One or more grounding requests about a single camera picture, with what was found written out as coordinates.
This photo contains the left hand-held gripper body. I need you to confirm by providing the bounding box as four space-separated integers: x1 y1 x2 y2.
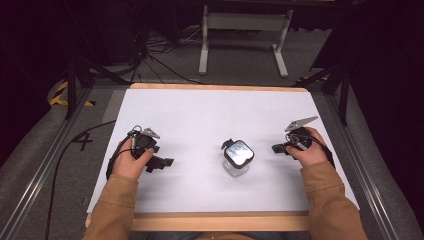
130 125 161 160

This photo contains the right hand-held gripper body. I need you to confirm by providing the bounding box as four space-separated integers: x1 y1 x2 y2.
284 115 320 152

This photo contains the clear glass jar black lid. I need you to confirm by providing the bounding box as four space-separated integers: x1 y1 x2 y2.
221 139 256 179

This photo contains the person's right hand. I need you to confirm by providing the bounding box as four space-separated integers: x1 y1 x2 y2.
285 126 330 168

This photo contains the person's left hand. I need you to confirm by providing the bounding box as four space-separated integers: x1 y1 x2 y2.
111 139 156 182

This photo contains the black tripod stand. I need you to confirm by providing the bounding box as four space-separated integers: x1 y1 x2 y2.
64 55 130 120
293 62 352 127

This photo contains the white table cover sheet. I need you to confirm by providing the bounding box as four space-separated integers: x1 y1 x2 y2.
86 88 360 214

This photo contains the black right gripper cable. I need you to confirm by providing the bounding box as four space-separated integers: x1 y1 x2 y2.
289 133 337 169

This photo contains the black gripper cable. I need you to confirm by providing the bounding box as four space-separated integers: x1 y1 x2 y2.
289 133 337 169
44 119 135 240

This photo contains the aluminium rail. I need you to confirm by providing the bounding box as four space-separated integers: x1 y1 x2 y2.
324 94 401 240
0 87 94 240

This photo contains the bundle of black floor cables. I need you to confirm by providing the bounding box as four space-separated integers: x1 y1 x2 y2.
109 26 208 86

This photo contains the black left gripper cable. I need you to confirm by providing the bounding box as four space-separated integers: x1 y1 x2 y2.
44 119 135 240

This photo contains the white metal table frame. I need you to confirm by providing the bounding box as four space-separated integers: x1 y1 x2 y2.
198 4 295 79

